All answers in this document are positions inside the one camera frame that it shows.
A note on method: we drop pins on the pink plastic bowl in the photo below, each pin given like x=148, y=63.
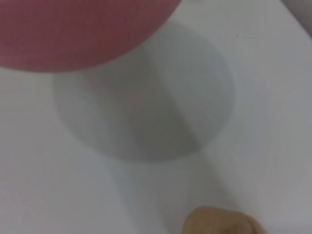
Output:
x=73, y=29

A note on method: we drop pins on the beige egg yolk pastry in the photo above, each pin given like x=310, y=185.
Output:
x=219, y=221

